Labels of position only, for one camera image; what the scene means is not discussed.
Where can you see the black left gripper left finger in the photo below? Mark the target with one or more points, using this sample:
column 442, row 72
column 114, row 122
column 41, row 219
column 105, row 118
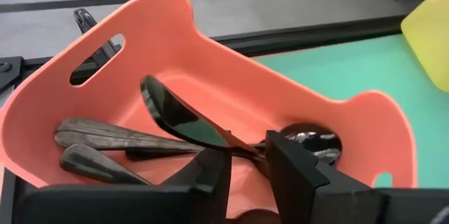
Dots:
column 122, row 206

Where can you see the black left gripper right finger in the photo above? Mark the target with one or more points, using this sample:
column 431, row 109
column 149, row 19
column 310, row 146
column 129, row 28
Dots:
column 333, row 206

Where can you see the black spoon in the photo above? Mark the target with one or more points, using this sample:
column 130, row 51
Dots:
column 105, row 132
column 91, row 164

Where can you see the large steel spoon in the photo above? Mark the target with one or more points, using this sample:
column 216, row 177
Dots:
column 175, row 115

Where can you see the green table mat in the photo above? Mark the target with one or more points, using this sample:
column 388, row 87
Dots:
column 350, row 76

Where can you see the orange plastic bin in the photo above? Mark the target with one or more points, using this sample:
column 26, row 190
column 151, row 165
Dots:
column 210, row 59

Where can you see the black table clamp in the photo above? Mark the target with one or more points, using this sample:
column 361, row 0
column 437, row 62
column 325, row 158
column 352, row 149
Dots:
column 84, row 22

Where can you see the yellow plastic bin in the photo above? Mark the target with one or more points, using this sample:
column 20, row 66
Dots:
column 431, row 41

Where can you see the black aluminium table frame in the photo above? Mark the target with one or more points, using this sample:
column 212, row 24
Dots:
column 315, row 32

